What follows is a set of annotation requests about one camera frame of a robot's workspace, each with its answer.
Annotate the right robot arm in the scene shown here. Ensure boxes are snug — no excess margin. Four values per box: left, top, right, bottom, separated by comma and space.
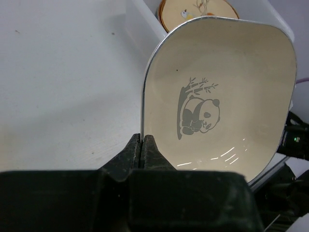
251, 112, 309, 232

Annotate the beige bird pattern plate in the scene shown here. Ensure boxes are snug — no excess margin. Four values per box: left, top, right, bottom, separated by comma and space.
157, 0, 239, 32

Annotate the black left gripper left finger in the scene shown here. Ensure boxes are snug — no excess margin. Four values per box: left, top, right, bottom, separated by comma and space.
0, 134, 141, 232

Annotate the white plastic bin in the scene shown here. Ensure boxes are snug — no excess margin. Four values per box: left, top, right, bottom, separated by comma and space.
125, 0, 295, 63

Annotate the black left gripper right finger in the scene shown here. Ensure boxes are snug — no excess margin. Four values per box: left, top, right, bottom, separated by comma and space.
127, 134, 265, 232

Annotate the cream square panda dish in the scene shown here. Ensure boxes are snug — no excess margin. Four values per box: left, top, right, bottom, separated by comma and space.
140, 16, 297, 182

